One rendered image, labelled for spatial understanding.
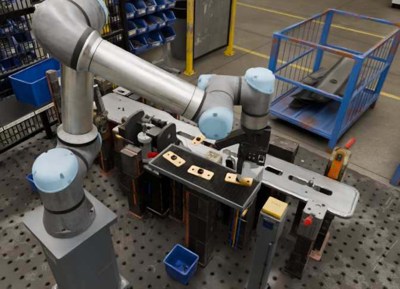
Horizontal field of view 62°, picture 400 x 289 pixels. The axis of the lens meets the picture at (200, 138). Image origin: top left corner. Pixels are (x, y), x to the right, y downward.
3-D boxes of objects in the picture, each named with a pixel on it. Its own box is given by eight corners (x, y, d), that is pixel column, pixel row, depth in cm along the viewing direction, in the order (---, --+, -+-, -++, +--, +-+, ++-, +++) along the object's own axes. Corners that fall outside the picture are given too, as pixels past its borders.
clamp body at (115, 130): (143, 183, 174) (137, 124, 152) (128, 197, 166) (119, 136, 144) (130, 177, 178) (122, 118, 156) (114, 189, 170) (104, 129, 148)
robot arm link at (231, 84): (195, 87, 80) (241, 90, 79) (200, 68, 89) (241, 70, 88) (194, 115, 84) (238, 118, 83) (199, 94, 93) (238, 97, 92)
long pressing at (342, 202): (362, 187, 134) (363, 184, 134) (349, 224, 119) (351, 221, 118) (111, 92, 192) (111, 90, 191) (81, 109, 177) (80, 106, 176)
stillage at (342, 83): (311, 84, 427) (330, 7, 371) (374, 106, 385) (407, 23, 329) (259, 121, 353) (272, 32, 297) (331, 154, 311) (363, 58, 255)
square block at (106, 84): (119, 128, 214) (112, 76, 193) (110, 134, 209) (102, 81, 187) (110, 124, 217) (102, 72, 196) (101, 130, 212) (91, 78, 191)
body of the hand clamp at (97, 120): (116, 169, 182) (108, 114, 162) (108, 176, 178) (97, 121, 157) (109, 165, 185) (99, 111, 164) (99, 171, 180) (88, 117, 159)
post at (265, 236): (269, 285, 130) (290, 207, 104) (261, 300, 125) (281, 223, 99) (251, 274, 134) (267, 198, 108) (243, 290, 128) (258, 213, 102)
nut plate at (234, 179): (253, 179, 106) (253, 176, 106) (250, 186, 103) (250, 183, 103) (227, 173, 108) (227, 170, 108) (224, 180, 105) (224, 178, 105)
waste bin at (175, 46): (208, 55, 496) (211, 3, 453) (185, 65, 465) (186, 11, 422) (183, 46, 522) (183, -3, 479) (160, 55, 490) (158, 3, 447)
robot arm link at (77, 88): (48, 176, 102) (33, -10, 70) (68, 146, 114) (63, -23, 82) (87, 185, 103) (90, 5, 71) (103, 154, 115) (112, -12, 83)
